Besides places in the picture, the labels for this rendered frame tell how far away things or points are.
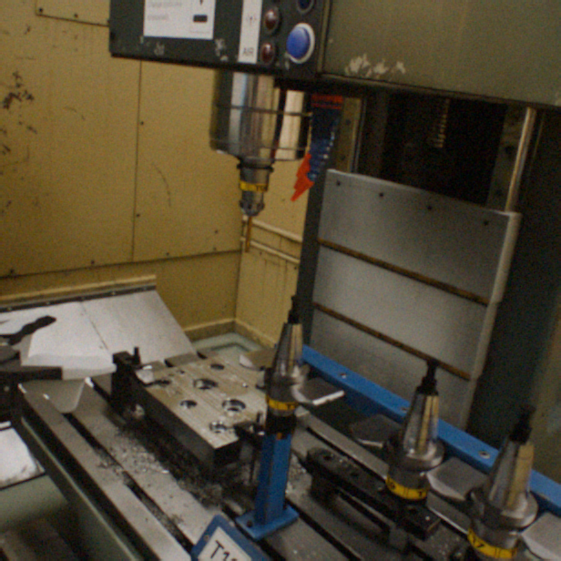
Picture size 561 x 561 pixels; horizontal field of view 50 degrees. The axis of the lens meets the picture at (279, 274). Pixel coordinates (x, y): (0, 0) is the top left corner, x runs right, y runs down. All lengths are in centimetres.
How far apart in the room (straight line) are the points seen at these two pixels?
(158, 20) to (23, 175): 112
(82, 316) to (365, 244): 100
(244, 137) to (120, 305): 126
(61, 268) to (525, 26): 152
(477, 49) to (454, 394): 75
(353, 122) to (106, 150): 87
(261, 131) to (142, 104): 114
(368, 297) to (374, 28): 85
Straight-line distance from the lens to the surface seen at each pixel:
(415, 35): 73
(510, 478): 66
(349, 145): 144
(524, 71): 94
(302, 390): 82
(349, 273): 145
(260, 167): 98
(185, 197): 217
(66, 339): 195
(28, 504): 159
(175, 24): 83
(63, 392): 68
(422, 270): 131
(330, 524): 112
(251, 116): 92
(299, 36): 63
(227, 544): 97
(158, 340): 202
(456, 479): 72
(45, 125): 191
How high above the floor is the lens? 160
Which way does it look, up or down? 17 degrees down
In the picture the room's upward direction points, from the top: 7 degrees clockwise
